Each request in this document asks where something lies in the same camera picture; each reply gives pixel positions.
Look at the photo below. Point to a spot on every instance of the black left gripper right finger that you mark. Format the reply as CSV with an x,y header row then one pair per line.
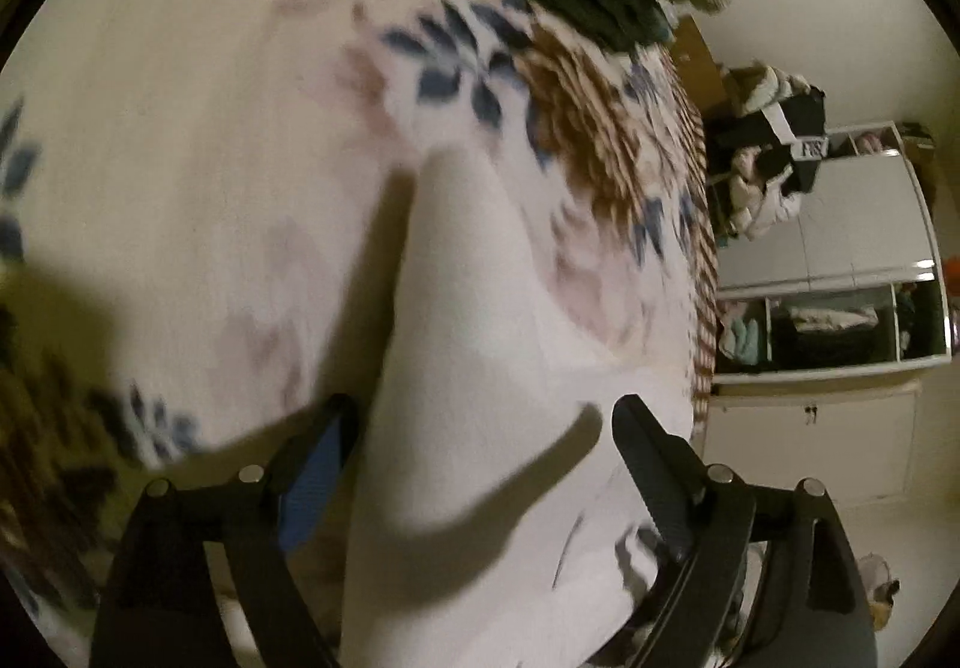
x,y
756,576

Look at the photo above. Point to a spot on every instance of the white pants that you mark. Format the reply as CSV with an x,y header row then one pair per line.
x,y
494,522

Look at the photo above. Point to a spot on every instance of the brown cardboard box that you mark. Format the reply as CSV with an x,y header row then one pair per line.
x,y
698,71

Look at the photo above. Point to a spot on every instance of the floral and checked bed blanket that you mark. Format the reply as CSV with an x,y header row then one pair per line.
x,y
205,206

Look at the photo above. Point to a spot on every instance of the white wardrobe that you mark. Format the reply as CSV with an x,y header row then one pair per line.
x,y
828,324

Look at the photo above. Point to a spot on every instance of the clothes pile on chair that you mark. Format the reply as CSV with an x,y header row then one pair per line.
x,y
764,153

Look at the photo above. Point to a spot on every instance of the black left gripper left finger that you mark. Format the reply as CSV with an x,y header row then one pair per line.
x,y
187,552

